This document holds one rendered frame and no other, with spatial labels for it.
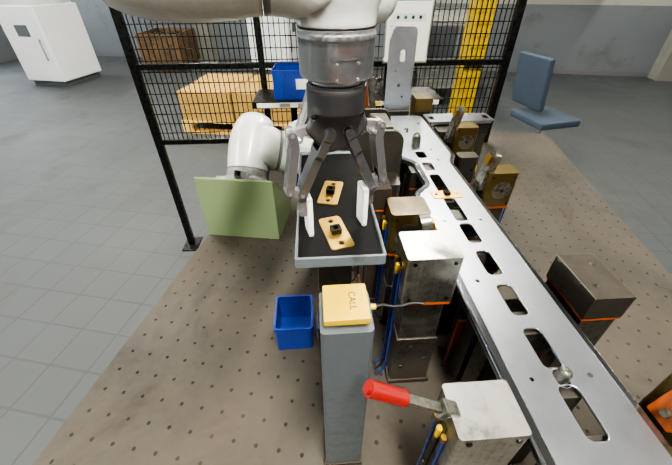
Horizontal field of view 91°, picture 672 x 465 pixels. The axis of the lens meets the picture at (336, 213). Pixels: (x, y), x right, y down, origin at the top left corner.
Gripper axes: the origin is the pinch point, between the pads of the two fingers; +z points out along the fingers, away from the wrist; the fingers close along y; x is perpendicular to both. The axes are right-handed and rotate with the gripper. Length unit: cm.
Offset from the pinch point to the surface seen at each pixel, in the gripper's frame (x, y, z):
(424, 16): 120, 82, -15
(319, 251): -3.5, -3.8, 4.1
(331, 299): -13.1, -4.8, 4.1
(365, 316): -16.9, -1.5, 4.1
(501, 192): 24, 59, 22
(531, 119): 183, 242, 74
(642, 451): -37, 30, 20
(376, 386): -24.3, -3.0, 6.5
